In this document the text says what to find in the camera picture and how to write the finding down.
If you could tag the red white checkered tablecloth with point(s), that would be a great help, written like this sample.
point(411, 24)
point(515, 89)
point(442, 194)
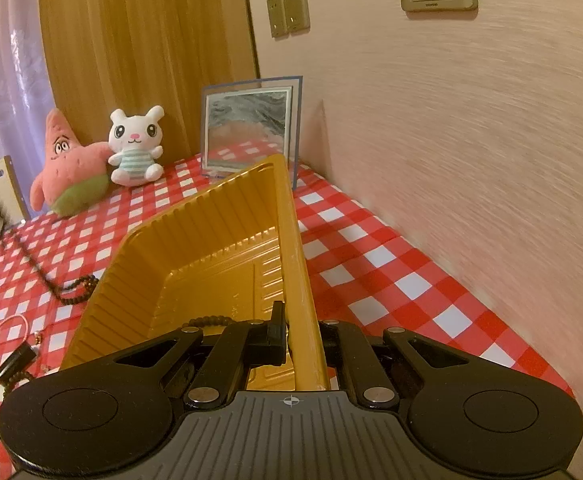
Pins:
point(361, 271)

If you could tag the golden brown curtain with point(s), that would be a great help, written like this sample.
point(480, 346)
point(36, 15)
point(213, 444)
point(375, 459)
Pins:
point(134, 54)

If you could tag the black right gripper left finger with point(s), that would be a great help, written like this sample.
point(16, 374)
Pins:
point(239, 348)

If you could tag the black hair clip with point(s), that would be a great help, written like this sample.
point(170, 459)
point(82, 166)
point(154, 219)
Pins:
point(18, 361)

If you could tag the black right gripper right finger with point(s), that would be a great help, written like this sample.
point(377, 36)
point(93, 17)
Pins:
point(359, 371)

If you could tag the white bunny plush toy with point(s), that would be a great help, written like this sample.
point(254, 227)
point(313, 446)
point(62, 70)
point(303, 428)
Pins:
point(136, 143)

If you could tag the golden plastic tray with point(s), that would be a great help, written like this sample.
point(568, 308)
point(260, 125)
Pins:
point(230, 250)

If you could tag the lilac sheer curtain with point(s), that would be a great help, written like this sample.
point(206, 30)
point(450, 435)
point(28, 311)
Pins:
point(25, 91)

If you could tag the double wall light switch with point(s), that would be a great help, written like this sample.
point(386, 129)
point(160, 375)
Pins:
point(288, 17)

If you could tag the pink starfish plush toy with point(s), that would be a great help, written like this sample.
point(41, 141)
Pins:
point(74, 176)

